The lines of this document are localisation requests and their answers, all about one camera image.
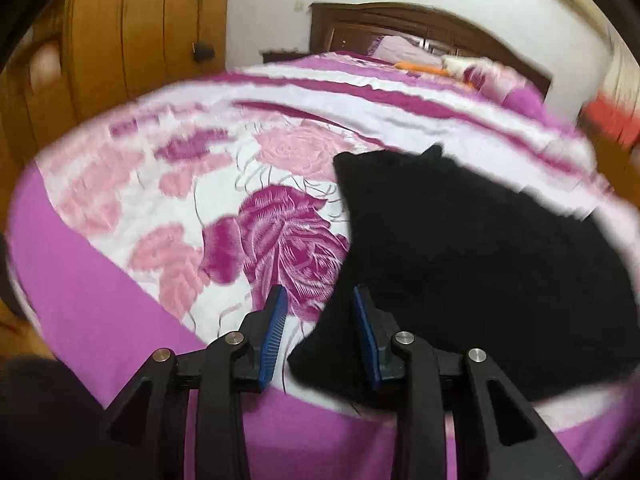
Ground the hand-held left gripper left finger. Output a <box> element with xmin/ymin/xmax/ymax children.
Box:
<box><xmin>97</xmin><ymin>284</ymin><xmax>290</xmax><ymax>480</ymax></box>

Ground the dark wooden headboard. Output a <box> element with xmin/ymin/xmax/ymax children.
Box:
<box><xmin>309</xmin><ymin>2</ymin><xmax>553</xmax><ymax>100</ymax></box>

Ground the bed with pink floral bedspread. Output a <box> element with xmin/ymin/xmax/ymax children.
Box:
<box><xmin>34</xmin><ymin>51</ymin><xmax>632</xmax><ymax>431</ymax></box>

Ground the wooden wardrobe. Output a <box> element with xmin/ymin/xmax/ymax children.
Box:
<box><xmin>0</xmin><ymin>0</ymin><xmax>232</xmax><ymax>161</ymax></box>

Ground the black knit garment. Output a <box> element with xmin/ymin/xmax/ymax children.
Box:
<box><xmin>286</xmin><ymin>143</ymin><xmax>640</xmax><ymax>406</ymax></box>

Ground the person's dark clothing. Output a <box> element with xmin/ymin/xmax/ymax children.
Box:
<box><xmin>0</xmin><ymin>352</ymin><xmax>168</xmax><ymax>480</ymax></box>

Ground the red cloth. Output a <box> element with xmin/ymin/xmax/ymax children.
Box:
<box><xmin>582</xmin><ymin>91</ymin><xmax>640</xmax><ymax>147</ymax></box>

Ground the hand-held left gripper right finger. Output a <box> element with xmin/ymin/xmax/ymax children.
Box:
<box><xmin>352</xmin><ymin>285</ymin><xmax>583</xmax><ymax>480</ymax></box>

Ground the folded pink purple quilt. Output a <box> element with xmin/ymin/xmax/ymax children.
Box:
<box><xmin>442</xmin><ymin>55</ymin><xmax>568</xmax><ymax>128</ymax></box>

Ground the pink white pillow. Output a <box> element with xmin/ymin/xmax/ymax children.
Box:
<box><xmin>371</xmin><ymin>35</ymin><xmax>428</xmax><ymax>62</ymax></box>

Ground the wooden dresser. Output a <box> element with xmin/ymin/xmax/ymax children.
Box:
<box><xmin>576</xmin><ymin>115</ymin><xmax>640</xmax><ymax>201</ymax></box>

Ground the dark wooden nightstand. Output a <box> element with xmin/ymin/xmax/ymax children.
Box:
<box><xmin>261</xmin><ymin>49</ymin><xmax>312</xmax><ymax>65</ymax></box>

